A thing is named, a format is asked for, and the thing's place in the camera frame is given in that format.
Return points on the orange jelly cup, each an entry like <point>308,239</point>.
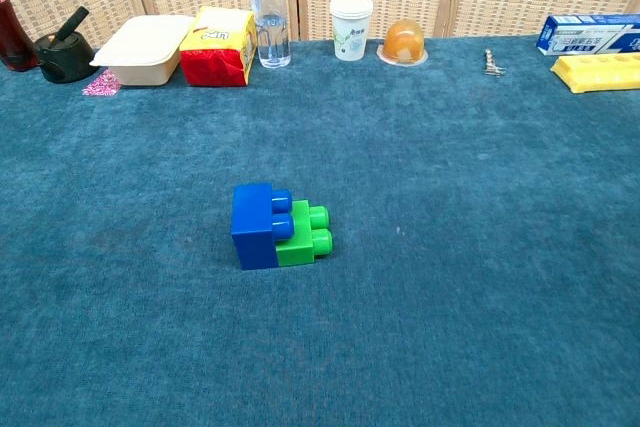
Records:
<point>404,42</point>

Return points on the yellow red snack bag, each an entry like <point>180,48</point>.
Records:
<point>215,57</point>

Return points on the cola bottle red cap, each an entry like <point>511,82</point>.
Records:
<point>12,42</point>

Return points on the white paper cup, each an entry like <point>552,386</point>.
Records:
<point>351,32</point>

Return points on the teal table cloth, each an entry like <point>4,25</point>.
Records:
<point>450,272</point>

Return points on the green toy brick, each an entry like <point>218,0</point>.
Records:
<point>295,252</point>

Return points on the small metal clip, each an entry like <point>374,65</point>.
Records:
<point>492,67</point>

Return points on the blue white toothpaste box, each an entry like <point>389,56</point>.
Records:
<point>590,34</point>

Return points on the beige lidded lunch box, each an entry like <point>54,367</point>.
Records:
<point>140,47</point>

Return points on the black pot with pestle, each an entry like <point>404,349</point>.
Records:
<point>65,59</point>

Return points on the pink patterned packet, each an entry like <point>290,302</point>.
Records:
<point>102,84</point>

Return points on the clear water bottle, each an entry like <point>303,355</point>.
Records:
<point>270,22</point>

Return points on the blue toy brick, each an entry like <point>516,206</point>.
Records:
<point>252,227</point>

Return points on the yellow plastic tray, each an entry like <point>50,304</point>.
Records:
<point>600,74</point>

